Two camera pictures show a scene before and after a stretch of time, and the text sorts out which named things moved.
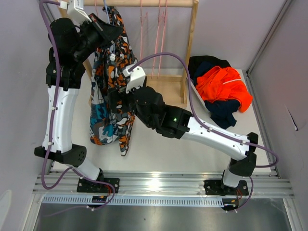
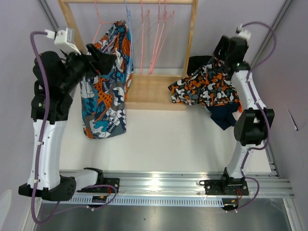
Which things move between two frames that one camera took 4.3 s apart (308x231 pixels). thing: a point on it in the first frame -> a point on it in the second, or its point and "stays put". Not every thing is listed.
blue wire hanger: x=107 y=13 -> x=131 y=35
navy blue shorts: x=223 y=112 stays put
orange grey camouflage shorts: x=116 y=60 -> x=210 y=85
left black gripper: x=109 y=33 -> x=102 y=65
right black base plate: x=216 y=187 stays put
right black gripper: x=116 y=96 -> x=223 y=44
